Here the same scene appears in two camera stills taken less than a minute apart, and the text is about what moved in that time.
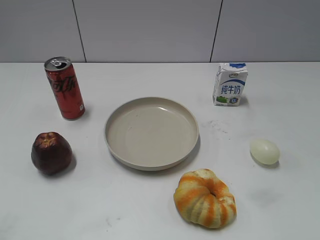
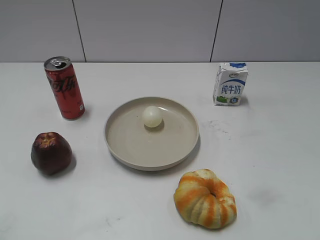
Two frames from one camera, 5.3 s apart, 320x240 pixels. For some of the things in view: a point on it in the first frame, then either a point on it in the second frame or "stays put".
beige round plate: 151,133 stays put
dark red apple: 51,153 stays put
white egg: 264,151 -> 152,116
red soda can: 63,77 stays put
